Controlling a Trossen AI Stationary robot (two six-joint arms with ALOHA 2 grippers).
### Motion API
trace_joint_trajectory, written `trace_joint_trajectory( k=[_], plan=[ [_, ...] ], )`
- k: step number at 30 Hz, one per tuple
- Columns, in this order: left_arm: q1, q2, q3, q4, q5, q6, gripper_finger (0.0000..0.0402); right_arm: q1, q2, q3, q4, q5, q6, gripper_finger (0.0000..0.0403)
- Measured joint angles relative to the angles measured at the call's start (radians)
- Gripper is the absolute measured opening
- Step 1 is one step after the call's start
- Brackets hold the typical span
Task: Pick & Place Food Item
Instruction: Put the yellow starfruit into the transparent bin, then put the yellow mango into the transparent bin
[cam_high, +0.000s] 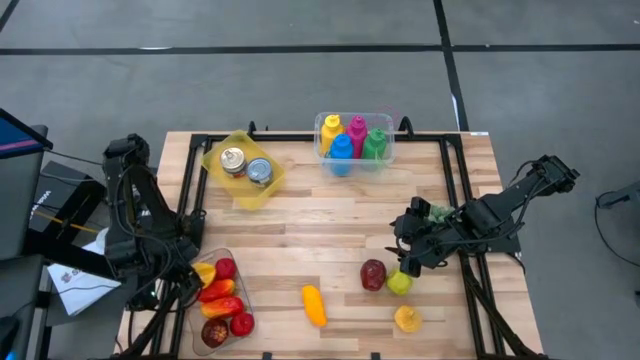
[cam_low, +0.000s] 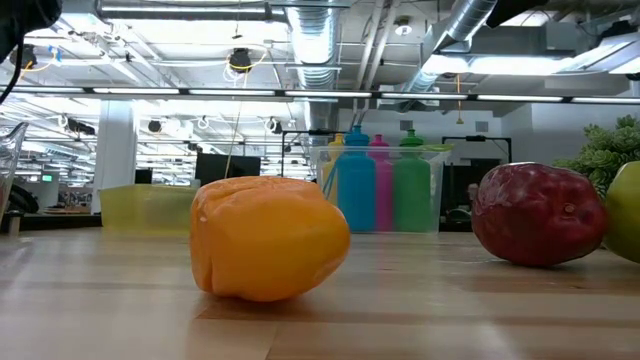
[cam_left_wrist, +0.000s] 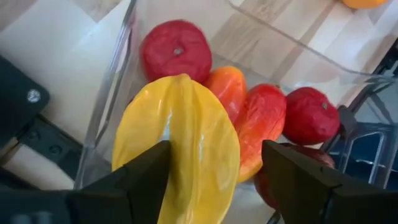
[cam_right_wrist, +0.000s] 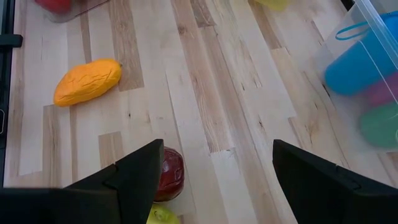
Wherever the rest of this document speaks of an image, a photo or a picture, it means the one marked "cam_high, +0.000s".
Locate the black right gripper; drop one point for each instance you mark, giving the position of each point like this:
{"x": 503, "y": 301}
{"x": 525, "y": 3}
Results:
{"x": 425, "y": 235}

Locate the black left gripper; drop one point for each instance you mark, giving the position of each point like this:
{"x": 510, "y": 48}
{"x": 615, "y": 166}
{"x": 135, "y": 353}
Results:
{"x": 170, "y": 267}

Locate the dark red wrinkled fruit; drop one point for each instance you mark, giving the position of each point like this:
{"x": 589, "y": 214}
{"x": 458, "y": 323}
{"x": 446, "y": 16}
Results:
{"x": 215, "y": 332}
{"x": 373, "y": 274}

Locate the green plastic bottle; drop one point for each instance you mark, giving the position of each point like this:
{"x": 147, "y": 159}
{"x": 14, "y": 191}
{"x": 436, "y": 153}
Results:
{"x": 374, "y": 147}

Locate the white round object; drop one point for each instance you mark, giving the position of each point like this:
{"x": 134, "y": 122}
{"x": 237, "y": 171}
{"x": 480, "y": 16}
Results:
{"x": 233, "y": 160}

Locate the silver tin can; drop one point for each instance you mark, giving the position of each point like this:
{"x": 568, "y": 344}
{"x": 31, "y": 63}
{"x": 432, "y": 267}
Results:
{"x": 260, "y": 171}

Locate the yellow plastic bottle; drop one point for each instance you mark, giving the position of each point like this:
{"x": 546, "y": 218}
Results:
{"x": 330, "y": 132}

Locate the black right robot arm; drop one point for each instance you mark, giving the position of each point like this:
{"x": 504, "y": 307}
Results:
{"x": 510, "y": 205}

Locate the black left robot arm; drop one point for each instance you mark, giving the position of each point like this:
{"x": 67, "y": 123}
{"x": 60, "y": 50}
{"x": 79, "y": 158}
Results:
{"x": 125, "y": 200}

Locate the green apple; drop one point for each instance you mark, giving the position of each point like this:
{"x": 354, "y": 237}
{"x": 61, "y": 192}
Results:
{"x": 399, "y": 282}

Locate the clear plastic tray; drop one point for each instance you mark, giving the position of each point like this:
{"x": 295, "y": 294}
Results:
{"x": 245, "y": 295}

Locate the green succulent plant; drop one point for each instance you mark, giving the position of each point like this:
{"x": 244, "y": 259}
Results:
{"x": 440, "y": 212}

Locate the yellow plastic bin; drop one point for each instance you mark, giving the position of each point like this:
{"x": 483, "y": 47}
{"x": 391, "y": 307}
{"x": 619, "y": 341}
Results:
{"x": 220, "y": 185}

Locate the orange yellow mango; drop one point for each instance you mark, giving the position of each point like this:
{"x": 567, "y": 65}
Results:
{"x": 314, "y": 306}

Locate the white paper sheet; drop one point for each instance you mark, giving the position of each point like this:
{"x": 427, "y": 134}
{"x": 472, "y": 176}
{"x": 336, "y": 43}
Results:
{"x": 80, "y": 287}

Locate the clear bin with blue contents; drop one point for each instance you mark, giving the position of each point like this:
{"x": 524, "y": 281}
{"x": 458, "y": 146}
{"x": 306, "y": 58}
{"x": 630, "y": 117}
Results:
{"x": 341, "y": 150}

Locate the magenta plastic bottle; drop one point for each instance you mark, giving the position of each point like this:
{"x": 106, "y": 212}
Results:
{"x": 356, "y": 135}

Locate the clear plastic bin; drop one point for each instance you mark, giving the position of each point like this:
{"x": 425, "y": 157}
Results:
{"x": 390, "y": 125}

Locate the thin yellow rod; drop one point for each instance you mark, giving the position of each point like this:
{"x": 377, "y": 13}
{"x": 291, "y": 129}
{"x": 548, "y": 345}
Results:
{"x": 65, "y": 222}

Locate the black box white lettering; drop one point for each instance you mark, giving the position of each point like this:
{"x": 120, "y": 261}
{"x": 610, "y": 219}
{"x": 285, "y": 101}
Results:
{"x": 50, "y": 192}

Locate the grey computer case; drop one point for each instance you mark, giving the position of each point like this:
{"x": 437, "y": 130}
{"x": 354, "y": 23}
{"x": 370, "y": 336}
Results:
{"x": 20, "y": 200}

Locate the blue screen monitor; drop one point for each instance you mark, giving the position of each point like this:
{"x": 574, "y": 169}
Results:
{"x": 15, "y": 135}

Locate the black frame clamp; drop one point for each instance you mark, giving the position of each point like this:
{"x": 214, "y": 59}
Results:
{"x": 267, "y": 356}
{"x": 375, "y": 356}
{"x": 252, "y": 127}
{"x": 406, "y": 124}

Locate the black metal table frame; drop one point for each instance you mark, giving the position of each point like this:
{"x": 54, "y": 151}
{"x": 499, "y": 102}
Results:
{"x": 300, "y": 136}

